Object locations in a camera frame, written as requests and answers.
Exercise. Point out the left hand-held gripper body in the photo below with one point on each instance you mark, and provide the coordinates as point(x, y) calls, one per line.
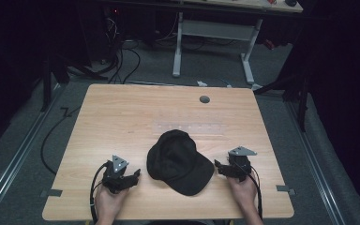
point(114, 179)

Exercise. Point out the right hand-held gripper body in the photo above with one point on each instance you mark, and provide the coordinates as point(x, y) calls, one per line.
point(240, 167)

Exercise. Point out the black baseball cap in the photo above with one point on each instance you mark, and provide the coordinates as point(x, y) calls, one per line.
point(178, 164)

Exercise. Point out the person's left hand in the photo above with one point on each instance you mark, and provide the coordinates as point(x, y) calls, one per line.
point(107, 204)

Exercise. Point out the person's right hand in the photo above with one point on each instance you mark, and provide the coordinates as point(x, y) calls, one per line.
point(245, 195)

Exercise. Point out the grey tape piece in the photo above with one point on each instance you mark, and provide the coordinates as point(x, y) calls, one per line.
point(52, 193)
point(283, 188)

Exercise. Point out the grey table grommet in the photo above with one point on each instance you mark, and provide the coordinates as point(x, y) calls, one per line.
point(204, 99)

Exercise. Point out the small white floor object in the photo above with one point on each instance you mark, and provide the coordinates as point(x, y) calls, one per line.
point(202, 83)

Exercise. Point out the black metal stand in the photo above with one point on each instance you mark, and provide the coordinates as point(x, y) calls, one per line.
point(301, 100)
point(47, 81)

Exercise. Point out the small red object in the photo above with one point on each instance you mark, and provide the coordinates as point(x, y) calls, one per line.
point(269, 44)

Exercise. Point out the desk with white legs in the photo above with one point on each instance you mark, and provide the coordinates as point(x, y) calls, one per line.
point(215, 29)

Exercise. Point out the black computer tower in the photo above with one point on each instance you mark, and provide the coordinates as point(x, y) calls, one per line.
point(112, 31)

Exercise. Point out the black computer mouse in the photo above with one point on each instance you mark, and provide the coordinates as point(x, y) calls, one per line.
point(290, 2)

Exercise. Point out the metal floor rail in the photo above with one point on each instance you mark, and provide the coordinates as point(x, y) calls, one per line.
point(15, 162)
point(312, 162)

